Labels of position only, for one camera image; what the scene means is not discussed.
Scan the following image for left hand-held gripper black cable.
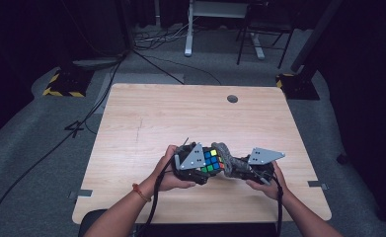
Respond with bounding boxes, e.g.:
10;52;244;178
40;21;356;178
140;154;179;237

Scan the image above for black yellow striped stand base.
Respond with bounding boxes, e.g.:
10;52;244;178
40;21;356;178
275;72;321;101
41;66;95;99

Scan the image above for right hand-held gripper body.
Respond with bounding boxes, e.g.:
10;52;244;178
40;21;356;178
243;146;286;185

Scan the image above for hand-held gripper black cable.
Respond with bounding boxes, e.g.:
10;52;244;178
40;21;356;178
264;172;284;237
140;154;179;237

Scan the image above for grey flat stand foot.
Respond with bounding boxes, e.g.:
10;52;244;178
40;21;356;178
71;56;123;69

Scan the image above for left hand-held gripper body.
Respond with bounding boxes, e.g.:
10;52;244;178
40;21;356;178
173;141;208;185

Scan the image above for thin black floor cable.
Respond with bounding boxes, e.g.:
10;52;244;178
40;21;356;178
132;48;223;87

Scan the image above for black slanted stand pole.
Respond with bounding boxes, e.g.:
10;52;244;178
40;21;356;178
289;0;344;74

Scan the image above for grey tape strip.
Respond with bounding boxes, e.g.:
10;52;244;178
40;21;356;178
68;189;94;200
306;180;330;192

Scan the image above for red bracelet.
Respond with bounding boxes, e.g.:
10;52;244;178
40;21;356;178
131;183;152;203

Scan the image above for person's right hand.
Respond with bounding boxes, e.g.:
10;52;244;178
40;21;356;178
245;160;289;201

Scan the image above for bundle of floor cables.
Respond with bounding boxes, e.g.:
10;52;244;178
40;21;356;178
133;18;198;51

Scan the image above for long black floor cable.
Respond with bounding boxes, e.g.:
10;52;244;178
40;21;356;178
0;53;126;237

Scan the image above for grey cloth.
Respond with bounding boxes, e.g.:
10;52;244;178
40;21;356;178
210;141;254;181

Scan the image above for person's left hand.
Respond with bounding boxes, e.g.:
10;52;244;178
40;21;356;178
148;144;197;196

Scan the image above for multicoloured puzzle cube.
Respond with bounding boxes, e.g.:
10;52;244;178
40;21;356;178
199;148;227;175

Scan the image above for right hand-held gripper black cable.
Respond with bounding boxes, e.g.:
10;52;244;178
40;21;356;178
264;172;284;237

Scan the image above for white desk frame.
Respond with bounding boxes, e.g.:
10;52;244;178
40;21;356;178
184;0;267;60

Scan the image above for black metal chair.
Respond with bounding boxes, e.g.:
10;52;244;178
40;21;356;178
235;0;296;70

